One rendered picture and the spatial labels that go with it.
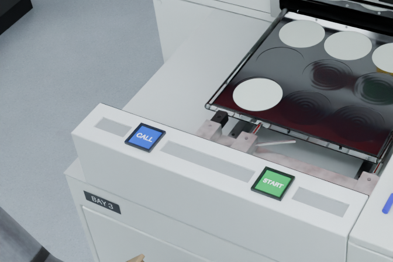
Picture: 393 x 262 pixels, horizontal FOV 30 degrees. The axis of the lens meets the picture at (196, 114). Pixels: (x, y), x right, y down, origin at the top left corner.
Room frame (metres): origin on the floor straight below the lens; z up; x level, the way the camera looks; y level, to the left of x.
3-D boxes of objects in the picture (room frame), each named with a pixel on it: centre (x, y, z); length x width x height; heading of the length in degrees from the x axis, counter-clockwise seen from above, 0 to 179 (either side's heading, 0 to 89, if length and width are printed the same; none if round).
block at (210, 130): (1.01, -0.01, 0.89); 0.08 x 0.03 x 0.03; 143
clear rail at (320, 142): (1.00, -0.17, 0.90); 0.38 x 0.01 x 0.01; 53
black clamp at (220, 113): (1.06, -0.04, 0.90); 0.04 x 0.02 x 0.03; 143
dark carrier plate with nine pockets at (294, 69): (1.14, -0.28, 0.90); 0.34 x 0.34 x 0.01; 53
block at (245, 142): (0.96, -0.07, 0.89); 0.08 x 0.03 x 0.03; 143
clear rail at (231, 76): (1.25, -0.13, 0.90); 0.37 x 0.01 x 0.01; 143
